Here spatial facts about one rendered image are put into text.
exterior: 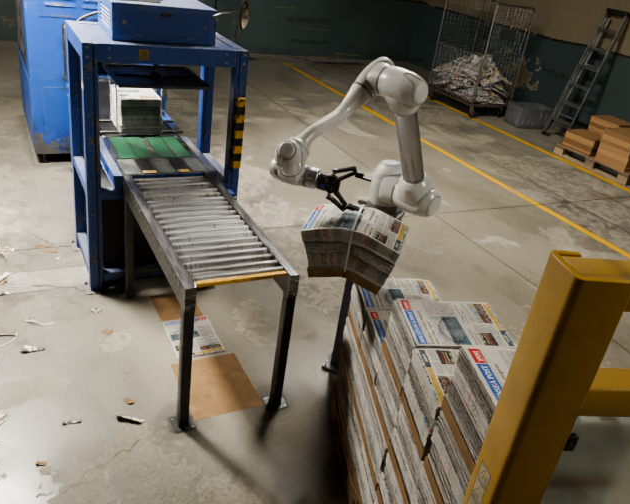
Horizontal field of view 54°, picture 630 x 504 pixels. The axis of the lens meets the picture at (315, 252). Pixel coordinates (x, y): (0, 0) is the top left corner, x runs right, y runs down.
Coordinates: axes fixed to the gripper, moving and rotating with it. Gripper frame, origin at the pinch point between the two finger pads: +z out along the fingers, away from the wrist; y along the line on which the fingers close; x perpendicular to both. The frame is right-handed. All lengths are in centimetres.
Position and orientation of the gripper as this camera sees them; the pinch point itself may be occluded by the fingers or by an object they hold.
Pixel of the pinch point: (365, 194)
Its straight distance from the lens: 255.4
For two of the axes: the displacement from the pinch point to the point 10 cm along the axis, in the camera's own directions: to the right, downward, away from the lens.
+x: -2.6, 4.3, -8.6
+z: 9.4, 3.0, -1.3
